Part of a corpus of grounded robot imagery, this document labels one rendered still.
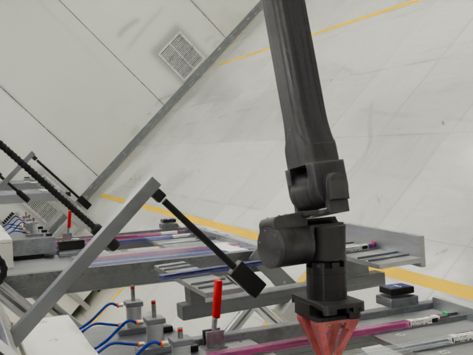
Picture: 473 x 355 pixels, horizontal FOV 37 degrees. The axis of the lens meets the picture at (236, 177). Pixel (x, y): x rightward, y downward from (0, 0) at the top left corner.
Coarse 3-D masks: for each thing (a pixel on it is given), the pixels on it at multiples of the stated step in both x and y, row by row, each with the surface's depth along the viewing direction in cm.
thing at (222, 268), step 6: (372, 246) 160; (246, 264) 148; (252, 264) 149; (258, 264) 149; (186, 270) 144; (192, 270) 144; (198, 270) 144; (204, 270) 145; (210, 270) 145; (216, 270) 146; (222, 270) 146; (162, 276) 141; (168, 276) 142; (174, 276) 142; (180, 276) 143
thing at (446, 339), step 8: (440, 336) 109; (448, 336) 109; (400, 344) 106; (408, 344) 106; (416, 344) 106; (424, 344) 107; (432, 344) 107; (440, 344) 108; (352, 352) 103; (360, 352) 103; (368, 352) 103; (376, 352) 103; (384, 352) 104; (392, 352) 104; (400, 352) 105
